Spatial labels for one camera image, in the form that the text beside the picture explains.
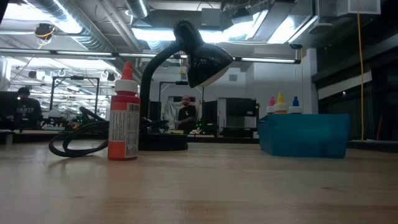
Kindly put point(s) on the large pink food coloring bottle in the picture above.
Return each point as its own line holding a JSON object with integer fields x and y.
{"x": 271, "y": 109}

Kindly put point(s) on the large orange food coloring bottle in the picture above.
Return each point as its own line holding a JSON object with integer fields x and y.
{"x": 124, "y": 130}

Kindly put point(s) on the large yellow food coloring bottle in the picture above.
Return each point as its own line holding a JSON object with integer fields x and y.
{"x": 280, "y": 107}

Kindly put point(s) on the large blue food coloring bottle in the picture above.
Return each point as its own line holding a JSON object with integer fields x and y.
{"x": 295, "y": 109}

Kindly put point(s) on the black background robot arm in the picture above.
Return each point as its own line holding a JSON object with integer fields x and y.
{"x": 90, "y": 114}

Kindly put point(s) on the person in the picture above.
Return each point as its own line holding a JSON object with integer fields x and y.
{"x": 186, "y": 115}
{"x": 28, "y": 109}

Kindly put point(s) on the black computer cabinet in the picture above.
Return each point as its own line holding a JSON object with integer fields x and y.
{"x": 239, "y": 115}

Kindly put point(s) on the black desk lamp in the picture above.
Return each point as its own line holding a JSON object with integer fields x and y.
{"x": 205, "y": 62}

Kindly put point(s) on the rig light bar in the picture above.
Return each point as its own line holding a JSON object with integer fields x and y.
{"x": 264, "y": 59}

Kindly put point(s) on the teal plastic bin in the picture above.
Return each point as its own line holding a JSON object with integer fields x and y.
{"x": 304, "y": 137}

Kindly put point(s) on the black ceiling device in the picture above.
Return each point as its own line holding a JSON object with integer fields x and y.
{"x": 45, "y": 30}

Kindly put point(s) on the black monitor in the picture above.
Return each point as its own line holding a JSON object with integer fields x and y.
{"x": 6, "y": 104}

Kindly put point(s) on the black aluminium table frame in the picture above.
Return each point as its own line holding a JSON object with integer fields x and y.
{"x": 211, "y": 139}

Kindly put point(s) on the black dome camera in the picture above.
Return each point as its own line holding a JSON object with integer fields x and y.
{"x": 295, "y": 46}

